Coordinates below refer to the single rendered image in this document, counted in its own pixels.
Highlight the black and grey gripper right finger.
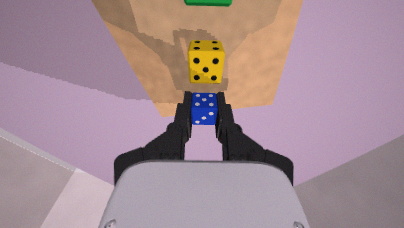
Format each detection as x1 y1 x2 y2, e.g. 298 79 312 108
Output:
215 92 294 186

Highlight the tan mat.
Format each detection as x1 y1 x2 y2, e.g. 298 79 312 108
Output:
91 0 303 117

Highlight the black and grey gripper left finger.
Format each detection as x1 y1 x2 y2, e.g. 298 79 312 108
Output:
114 91 192 187

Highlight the green die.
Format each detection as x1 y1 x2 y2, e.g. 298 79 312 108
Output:
184 0 232 7

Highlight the yellow die with black pips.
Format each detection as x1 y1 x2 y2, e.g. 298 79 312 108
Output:
187 40 225 84

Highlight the blue die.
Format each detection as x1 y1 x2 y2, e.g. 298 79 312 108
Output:
191 93 218 125

